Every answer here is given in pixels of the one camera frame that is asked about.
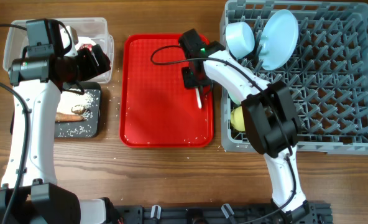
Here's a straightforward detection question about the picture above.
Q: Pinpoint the white plastic spoon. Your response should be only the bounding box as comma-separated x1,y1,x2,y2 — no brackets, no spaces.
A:
195,88,203,110

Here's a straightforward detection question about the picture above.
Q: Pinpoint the pile of rice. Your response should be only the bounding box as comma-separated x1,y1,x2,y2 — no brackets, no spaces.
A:
57,91,94,120

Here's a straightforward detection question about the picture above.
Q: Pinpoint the green bowl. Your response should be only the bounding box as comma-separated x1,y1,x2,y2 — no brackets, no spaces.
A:
228,92,241,105

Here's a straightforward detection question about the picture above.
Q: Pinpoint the brown food scrap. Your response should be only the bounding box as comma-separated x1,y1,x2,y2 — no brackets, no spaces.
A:
71,105,86,115

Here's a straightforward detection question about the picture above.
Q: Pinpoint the blue bowl with rice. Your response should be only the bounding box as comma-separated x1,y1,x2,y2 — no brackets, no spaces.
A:
225,22,255,59

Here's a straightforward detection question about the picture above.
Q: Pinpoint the yellow plastic cup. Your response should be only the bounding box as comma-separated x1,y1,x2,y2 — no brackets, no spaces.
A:
230,106,246,132

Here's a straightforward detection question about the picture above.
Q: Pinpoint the large light blue plate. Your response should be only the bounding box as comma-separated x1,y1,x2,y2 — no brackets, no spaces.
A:
259,9,299,70

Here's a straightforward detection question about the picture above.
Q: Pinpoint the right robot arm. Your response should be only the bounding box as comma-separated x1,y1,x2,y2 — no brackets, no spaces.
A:
178,29,310,223

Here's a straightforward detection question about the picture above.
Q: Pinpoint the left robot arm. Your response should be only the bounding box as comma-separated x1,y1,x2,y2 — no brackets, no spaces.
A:
0,19,122,223

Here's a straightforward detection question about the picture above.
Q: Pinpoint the black waste tray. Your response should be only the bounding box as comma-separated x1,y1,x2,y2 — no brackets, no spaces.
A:
14,80,102,143

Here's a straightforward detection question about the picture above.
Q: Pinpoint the grey dishwasher rack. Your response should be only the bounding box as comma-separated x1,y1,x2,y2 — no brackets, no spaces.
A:
220,1,368,155

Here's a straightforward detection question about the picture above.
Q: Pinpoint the red snack wrapper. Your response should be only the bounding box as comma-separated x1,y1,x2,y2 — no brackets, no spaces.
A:
79,44,93,51

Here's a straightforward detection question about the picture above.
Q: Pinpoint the clear plastic bin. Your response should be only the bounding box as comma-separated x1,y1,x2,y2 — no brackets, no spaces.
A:
2,17,114,71

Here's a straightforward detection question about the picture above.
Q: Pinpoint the red plastic tray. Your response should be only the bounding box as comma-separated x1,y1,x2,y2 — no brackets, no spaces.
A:
119,34,214,147

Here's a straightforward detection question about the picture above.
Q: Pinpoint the carrot piece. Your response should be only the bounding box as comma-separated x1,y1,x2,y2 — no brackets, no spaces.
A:
55,113,85,122

